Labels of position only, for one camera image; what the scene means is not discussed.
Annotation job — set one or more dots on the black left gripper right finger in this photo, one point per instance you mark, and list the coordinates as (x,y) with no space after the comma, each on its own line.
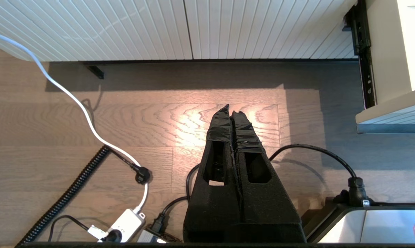
(266,206)

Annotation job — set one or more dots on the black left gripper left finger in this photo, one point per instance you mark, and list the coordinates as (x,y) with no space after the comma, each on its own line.
(210,206)

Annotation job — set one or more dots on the white fluted drawer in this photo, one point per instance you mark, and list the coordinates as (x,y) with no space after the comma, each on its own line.
(393,69)

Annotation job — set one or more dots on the silver black robot base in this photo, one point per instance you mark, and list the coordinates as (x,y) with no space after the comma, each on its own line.
(383,224)

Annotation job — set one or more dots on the black metal bracket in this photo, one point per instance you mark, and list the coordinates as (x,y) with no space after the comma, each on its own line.
(96,71)

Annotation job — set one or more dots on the white sideboard cabinet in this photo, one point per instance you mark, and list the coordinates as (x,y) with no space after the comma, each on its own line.
(124,31)

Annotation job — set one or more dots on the grey power adapter box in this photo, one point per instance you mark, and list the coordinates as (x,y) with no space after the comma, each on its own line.
(147,237)

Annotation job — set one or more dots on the white power strip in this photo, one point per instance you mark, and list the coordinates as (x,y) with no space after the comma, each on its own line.
(126,222)

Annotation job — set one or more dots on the small white plug adapter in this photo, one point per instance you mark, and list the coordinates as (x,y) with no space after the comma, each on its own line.
(97,231)

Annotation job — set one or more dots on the black drawer slide rail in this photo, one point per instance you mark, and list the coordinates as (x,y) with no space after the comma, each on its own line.
(364,51)

